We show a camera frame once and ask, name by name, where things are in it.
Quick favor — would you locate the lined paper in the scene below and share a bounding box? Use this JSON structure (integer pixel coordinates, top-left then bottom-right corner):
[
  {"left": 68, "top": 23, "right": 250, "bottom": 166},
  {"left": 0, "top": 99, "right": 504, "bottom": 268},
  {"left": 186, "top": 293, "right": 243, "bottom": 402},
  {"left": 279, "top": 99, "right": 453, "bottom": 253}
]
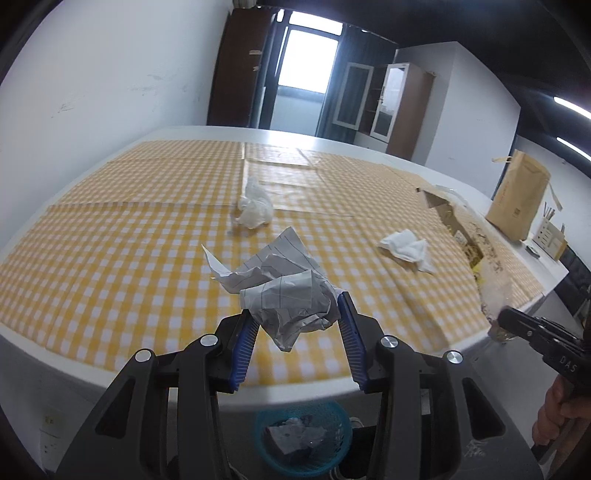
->
[{"left": 202, "top": 226, "right": 343, "bottom": 354}]

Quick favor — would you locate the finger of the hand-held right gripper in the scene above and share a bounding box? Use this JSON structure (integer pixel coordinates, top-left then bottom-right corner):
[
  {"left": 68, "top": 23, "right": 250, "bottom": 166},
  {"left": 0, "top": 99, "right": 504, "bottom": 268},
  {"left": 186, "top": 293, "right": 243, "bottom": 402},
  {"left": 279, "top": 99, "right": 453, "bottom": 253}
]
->
[
  {"left": 522, "top": 314, "right": 580, "bottom": 343},
  {"left": 497, "top": 307, "right": 541, "bottom": 344}
]

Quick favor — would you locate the blue mesh waste basket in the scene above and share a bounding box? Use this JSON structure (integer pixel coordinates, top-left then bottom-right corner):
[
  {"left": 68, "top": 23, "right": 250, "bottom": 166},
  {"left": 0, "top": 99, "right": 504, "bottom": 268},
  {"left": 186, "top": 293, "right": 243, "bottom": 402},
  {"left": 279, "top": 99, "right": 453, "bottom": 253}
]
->
[{"left": 253, "top": 401, "right": 354, "bottom": 476}]

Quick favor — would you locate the crumpled white tissue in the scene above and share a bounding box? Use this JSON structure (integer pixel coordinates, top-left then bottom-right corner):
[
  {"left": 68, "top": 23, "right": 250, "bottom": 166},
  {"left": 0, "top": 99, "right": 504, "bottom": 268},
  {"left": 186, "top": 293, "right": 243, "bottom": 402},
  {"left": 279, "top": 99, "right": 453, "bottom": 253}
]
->
[{"left": 233, "top": 176, "right": 274, "bottom": 230}]

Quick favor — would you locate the person's right hand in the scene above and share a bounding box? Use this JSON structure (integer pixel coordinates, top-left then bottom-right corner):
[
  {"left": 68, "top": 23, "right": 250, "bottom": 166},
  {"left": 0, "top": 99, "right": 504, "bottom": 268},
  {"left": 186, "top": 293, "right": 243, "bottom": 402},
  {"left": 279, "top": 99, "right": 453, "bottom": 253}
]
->
[{"left": 532, "top": 376, "right": 591, "bottom": 450}]

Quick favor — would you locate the brown printed wrapper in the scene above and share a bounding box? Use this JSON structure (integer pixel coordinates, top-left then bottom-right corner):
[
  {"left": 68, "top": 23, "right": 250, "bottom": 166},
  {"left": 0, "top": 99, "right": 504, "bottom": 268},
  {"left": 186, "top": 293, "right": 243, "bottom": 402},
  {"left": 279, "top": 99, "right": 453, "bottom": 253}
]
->
[{"left": 418, "top": 185, "right": 514, "bottom": 343}]

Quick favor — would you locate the flat white tissue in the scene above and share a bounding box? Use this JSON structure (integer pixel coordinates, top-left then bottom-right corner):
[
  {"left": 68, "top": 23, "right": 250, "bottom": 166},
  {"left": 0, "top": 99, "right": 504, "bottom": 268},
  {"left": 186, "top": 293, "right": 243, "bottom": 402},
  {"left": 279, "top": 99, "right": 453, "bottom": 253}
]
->
[{"left": 379, "top": 229, "right": 436, "bottom": 274}]

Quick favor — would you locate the black chair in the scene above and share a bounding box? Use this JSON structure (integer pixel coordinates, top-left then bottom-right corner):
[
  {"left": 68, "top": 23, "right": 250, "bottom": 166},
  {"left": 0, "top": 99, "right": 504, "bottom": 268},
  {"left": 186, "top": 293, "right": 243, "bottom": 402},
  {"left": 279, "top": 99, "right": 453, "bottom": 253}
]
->
[{"left": 556, "top": 244, "right": 591, "bottom": 321}]

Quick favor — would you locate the dark blue curtain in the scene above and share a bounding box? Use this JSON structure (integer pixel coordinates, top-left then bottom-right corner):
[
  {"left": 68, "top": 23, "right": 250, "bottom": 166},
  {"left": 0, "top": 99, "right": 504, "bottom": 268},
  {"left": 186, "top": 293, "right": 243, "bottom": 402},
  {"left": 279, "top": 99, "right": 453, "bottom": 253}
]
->
[{"left": 316, "top": 23, "right": 400, "bottom": 139}]

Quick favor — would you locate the brown paper bag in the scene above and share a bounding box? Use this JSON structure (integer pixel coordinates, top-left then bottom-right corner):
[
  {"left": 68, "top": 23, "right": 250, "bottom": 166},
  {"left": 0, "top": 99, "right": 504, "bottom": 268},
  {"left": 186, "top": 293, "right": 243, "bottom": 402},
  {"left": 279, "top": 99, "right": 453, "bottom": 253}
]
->
[{"left": 485, "top": 149, "right": 551, "bottom": 242}]

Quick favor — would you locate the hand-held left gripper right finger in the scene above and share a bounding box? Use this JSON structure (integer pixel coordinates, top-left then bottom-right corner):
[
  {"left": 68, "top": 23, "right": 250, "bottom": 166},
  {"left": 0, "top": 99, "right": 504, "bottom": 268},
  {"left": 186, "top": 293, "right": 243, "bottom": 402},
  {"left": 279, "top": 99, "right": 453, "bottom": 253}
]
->
[{"left": 336, "top": 291, "right": 543, "bottom": 480}]

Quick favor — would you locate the white pen holder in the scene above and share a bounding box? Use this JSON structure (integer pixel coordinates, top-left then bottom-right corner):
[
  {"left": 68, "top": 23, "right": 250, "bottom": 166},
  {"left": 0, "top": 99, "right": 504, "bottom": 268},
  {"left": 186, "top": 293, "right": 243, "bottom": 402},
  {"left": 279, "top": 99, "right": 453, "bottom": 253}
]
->
[{"left": 536, "top": 208, "right": 570, "bottom": 260}]

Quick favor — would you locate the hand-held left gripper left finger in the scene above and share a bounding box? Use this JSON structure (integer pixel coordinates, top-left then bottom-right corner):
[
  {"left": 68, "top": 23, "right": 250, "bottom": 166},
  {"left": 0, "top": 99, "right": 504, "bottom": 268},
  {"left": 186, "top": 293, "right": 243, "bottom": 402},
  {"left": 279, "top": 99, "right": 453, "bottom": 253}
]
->
[{"left": 55, "top": 309, "right": 262, "bottom": 480}]

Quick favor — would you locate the long ceiling light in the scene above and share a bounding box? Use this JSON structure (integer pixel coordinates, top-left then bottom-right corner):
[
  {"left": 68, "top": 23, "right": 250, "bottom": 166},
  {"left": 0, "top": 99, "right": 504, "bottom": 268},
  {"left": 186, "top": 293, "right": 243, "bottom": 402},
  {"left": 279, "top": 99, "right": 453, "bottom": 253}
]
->
[
  {"left": 553, "top": 96, "right": 591, "bottom": 117},
  {"left": 556, "top": 136, "right": 591, "bottom": 162}
]

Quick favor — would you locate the dark brown wardrobe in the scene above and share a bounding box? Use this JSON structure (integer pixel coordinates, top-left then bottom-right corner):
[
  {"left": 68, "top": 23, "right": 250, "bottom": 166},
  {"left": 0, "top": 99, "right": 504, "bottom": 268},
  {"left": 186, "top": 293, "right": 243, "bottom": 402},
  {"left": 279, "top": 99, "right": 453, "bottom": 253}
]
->
[{"left": 206, "top": 7, "right": 278, "bottom": 128}]

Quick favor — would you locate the glass door cabinet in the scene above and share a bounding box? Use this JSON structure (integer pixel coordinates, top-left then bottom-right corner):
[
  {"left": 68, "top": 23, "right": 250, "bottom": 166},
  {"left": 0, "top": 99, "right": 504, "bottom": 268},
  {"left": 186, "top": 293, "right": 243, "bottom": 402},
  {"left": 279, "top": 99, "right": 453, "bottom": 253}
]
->
[{"left": 332, "top": 62, "right": 437, "bottom": 161}]

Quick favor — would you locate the balcony glass door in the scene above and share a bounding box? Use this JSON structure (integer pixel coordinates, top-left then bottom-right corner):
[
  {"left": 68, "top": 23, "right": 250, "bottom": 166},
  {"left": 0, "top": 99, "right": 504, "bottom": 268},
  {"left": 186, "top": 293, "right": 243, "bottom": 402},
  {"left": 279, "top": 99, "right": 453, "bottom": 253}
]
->
[{"left": 259, "top": 11, "right": 345, "bottom": 134}]

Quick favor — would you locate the yellow checked tablecloth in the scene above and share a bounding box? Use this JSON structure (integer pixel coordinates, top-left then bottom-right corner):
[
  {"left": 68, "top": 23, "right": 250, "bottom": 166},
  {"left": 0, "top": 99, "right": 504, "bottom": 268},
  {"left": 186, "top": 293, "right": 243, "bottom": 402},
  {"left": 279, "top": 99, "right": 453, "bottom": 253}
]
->
[{"left": 0, "top": 141, "right": 548, "bottom": 393}]

